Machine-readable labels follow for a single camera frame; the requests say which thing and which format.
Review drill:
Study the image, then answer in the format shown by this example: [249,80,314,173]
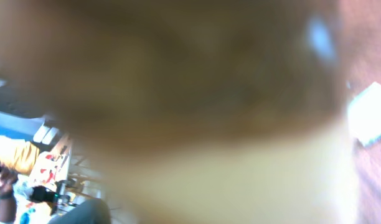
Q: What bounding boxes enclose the white barcode scanner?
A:
[348,82,381,147]

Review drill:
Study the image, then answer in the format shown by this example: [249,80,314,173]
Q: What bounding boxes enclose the person in yellow shirt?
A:
[0,134,112,224]

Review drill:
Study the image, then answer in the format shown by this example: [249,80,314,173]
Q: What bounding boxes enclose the brown snack pouch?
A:
[0,0,359,223]

